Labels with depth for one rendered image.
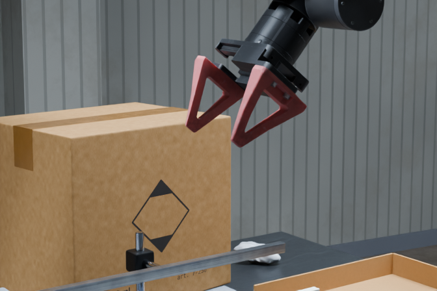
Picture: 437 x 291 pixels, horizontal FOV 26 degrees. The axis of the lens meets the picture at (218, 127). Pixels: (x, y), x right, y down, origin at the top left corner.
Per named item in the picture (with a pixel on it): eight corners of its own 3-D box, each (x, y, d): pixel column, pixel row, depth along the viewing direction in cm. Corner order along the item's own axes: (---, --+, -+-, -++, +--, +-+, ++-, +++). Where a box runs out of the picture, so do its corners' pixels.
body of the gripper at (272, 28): (260, 59, 94) (300, 0, 95) (210, 50, 102) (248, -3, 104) (301, 97, 97) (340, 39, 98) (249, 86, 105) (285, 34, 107)
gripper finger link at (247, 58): (223, 128, 90) (277, 50, 92) (188, 117, 96) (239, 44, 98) (269, 167, 94) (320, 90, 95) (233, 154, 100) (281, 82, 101)
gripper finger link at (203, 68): (189, 117, 96) (240, 44, 98) (158, 108, 102) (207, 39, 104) (233, 154, 100) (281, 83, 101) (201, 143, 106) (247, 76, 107)
